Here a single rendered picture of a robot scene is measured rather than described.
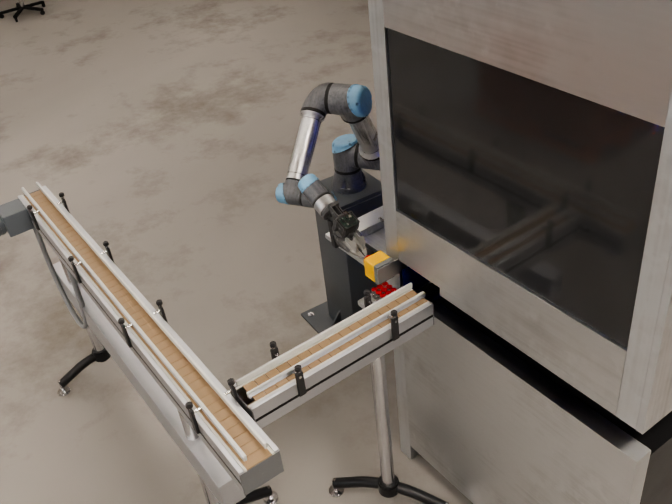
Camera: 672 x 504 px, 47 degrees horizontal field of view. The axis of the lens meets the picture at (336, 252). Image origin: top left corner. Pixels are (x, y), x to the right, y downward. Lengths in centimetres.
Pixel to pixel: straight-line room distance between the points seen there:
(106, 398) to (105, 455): 35
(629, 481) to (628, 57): 113
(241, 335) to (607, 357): 226
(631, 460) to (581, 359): 29
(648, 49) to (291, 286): 286
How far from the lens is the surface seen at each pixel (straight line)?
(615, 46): 164
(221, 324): 398
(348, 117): 290
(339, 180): 332
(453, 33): 195
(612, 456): 223
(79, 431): 369
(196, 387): 233
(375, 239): 287
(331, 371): 233
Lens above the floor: 253
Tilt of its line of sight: 36 degrees down
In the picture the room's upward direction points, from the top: 7 degrees counter-clockwise
